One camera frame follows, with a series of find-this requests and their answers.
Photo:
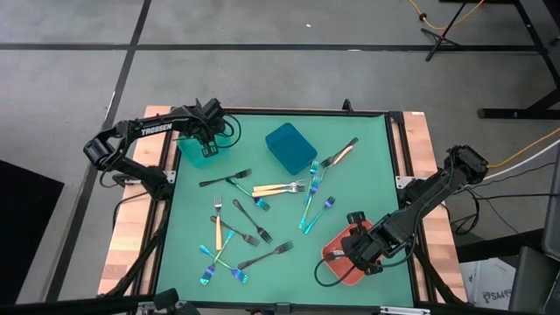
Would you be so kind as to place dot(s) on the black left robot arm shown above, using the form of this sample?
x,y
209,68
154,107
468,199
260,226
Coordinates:
x,y
153,128

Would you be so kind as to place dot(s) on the orange plastic bin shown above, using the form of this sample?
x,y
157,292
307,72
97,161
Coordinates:
x,y
352,276

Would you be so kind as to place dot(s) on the white printed cardboard box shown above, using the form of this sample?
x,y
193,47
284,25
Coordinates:
x,y
485,284

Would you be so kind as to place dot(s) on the translucent teal plastic bin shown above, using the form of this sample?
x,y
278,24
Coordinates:
x,y
192,153

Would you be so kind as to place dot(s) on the black metal fork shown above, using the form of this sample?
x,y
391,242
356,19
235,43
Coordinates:
x,y
262,257
326,163
234,229
227,177
249,216

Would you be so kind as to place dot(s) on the blue plastic bin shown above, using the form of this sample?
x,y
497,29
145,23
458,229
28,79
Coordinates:
x,y
289,149

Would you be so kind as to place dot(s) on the silver metal spoon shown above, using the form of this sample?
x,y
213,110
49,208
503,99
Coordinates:
x,y
329,202

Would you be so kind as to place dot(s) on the black frame clamp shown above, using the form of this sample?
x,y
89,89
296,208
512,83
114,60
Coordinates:
x,y
347,106

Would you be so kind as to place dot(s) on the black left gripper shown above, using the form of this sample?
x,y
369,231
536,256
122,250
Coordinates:
x,y
207,120

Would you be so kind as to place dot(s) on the black desk frame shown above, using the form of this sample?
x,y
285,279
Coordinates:
x,y
503,114

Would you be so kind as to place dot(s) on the green table mat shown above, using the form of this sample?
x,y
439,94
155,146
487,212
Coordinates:
x,y
284,280

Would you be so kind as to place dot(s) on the grey equipment panel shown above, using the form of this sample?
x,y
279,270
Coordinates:
x,y
552,205

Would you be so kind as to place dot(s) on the black panel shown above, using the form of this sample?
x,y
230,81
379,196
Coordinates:
x,y
26,227

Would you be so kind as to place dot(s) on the black tripod stand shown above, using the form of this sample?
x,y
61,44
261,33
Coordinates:
x,y
446,30

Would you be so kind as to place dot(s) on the dark grey cabinet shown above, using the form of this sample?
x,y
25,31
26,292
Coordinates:
x,y
534,280

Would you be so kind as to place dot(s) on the iridescent fork pair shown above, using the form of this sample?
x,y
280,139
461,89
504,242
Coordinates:
x,y
239,275

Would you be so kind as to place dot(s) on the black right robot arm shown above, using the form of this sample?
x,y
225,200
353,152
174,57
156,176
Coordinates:
x,y
433,192

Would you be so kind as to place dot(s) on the black rig beam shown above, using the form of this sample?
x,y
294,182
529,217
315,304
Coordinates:
x,y
65,307

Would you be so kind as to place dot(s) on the white mounting plate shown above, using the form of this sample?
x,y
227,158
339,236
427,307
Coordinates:
x,y
400,181
170,177

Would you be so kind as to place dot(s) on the black table frame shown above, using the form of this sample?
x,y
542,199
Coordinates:
x,y
284,110

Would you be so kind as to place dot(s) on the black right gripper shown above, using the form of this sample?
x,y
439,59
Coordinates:
x,y
367,245

